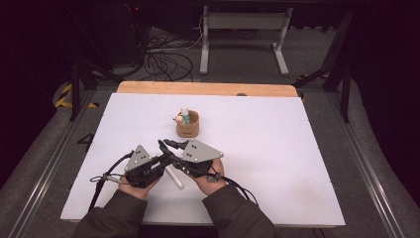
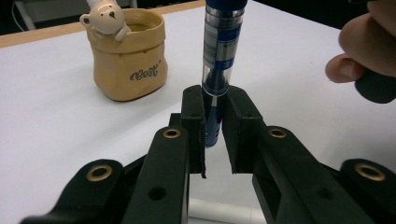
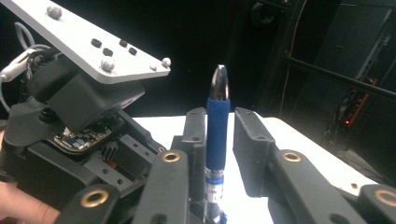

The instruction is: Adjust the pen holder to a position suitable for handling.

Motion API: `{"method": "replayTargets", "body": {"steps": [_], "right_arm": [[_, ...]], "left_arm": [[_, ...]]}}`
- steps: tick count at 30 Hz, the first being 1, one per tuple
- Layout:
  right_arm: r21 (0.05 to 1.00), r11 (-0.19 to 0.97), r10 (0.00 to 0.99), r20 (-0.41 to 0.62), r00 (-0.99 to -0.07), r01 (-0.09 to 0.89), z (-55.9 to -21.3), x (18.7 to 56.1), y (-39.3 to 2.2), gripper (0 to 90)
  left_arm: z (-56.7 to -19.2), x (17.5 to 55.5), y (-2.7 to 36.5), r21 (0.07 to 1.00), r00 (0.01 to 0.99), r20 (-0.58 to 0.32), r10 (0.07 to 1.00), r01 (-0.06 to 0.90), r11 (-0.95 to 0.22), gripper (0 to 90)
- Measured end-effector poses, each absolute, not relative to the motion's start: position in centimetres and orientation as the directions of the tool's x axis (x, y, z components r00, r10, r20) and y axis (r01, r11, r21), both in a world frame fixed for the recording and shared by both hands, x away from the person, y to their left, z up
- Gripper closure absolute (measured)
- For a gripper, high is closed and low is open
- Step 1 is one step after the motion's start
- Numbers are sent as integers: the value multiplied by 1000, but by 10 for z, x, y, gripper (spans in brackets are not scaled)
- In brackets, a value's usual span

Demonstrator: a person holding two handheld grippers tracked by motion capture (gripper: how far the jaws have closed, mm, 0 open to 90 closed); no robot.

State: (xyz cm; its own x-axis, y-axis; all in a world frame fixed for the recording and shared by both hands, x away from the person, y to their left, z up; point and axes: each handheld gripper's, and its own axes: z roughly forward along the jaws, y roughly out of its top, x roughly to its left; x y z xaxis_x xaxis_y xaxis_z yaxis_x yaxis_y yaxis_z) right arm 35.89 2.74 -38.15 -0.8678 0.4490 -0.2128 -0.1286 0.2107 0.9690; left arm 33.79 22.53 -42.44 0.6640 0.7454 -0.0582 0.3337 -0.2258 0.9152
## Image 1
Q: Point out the white board sheet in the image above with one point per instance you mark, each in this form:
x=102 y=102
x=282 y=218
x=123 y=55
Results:
x=264 y=158

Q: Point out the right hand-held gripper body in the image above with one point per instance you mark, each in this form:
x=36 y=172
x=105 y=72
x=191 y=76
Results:
x=199 y=153

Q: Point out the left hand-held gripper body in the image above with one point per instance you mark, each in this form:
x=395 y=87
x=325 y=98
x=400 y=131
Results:
x=145 y=170

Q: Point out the white green glue stick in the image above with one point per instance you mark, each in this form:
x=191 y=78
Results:
x=185 y=115

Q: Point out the person's left hand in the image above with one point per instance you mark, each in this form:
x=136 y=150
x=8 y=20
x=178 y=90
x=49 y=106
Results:
x=138 y=191

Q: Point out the wooden pen holder cup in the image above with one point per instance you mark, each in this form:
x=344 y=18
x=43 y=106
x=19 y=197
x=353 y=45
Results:
x=188 y=129

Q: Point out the yellow black hazard tape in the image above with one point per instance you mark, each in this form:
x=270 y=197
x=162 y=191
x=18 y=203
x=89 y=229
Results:
x=64 y=97

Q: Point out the metal floor rail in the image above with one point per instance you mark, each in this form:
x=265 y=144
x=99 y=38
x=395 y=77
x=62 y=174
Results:
x=43 y=185
x=366 y=172

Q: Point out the grey metal desk frame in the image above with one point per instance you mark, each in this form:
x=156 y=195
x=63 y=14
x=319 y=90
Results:
x=244 y=21

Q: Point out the black metal stand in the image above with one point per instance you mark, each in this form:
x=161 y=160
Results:
x=76 y=86
x=345 y=86

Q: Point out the white pen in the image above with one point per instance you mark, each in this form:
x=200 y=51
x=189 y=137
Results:
x=176 y=180

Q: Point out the person's right hand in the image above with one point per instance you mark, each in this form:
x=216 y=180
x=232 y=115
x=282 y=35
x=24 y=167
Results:
x=211 y=185

